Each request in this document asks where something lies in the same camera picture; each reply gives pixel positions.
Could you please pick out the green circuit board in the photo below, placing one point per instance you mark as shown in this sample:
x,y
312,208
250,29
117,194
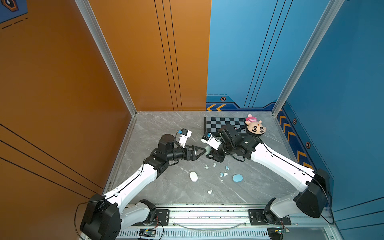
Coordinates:
x,y
282,230
147,233

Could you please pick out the white earbud case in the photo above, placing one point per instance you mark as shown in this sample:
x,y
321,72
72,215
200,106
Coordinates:
x,y
193,176

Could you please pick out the left green circuit board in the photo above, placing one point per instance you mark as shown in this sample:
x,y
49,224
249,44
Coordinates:
x,y
147,233

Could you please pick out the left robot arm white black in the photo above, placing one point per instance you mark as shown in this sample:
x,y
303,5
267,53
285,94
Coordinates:
x,y
106,215

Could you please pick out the aluminium corner post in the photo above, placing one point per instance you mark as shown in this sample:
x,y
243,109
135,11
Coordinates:
x,y
318,34
101,42

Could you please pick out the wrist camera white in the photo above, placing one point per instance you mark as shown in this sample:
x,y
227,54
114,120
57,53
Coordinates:
x,y
184,134
209,139

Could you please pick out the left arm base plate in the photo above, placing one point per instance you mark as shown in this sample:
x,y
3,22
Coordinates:
x,y
163,215

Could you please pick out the right aluminium corner post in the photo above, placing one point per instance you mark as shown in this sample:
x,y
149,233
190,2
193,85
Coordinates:
x,y
318,34

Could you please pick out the blue earbud case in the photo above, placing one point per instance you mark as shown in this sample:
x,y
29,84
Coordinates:
x,y
237,178

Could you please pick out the pink plush toy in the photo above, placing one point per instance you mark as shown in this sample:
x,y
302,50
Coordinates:
x,y
254,126

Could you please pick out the right green circuit board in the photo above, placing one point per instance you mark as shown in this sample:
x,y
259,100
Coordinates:
x,y
282,230

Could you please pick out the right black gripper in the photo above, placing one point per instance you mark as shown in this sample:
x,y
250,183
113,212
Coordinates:
x,y
215,155

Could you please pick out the left aluminium corner post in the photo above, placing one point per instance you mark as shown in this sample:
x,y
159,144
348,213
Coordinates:
x,y
101,42

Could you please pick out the black grey checkerboard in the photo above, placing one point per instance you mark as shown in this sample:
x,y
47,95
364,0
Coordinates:
x,y
213,124

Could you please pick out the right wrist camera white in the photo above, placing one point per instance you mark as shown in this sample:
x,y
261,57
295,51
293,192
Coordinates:
x,y
209,139

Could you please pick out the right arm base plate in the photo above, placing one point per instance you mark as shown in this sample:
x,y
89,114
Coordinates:
x,y
259,217

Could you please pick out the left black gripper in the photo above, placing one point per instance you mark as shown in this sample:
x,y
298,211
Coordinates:
x,y
192,153

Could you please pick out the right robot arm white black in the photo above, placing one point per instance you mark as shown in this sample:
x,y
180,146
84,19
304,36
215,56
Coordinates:
x,y
312,187

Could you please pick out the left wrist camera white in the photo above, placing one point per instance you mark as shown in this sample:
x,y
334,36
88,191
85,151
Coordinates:
x,y
184,134

